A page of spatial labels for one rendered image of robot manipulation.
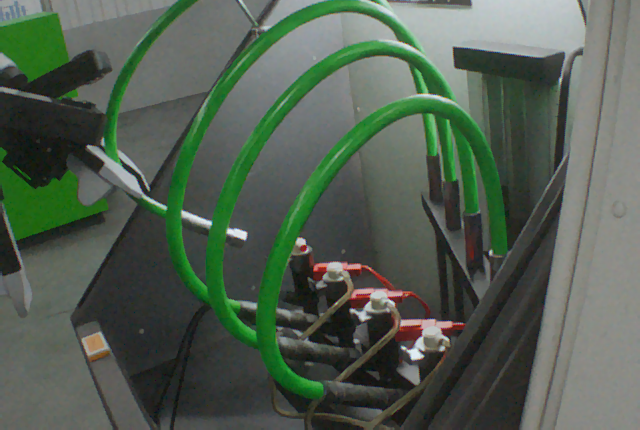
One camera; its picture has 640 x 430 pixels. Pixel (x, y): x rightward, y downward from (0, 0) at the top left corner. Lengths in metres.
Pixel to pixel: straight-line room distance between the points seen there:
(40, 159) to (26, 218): 3.29
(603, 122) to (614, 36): 0.05
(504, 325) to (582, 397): 0.07
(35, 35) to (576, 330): 3.62
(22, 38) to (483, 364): 3.58
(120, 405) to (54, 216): 3.27
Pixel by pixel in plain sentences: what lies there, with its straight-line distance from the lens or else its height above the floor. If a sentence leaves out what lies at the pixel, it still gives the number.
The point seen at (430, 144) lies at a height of 1.18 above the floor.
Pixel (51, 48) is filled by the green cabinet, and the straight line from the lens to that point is 3.89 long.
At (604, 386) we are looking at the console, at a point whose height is 1.16.
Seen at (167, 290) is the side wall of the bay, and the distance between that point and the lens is 1.05.
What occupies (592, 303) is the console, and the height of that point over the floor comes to 1.20.
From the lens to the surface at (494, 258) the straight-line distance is 0.57.
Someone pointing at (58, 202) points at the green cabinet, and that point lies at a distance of 4.04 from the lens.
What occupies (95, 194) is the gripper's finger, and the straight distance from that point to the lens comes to 0.74.
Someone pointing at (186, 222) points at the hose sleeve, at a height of 1.15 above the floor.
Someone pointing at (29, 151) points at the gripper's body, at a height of 1.27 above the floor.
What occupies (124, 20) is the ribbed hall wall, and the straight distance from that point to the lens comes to 7.09.
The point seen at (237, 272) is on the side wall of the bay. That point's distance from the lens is 1.09.
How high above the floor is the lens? 1.44
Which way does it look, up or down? 22 degrees down
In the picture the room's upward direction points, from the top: 9 degrees counter-clockwise
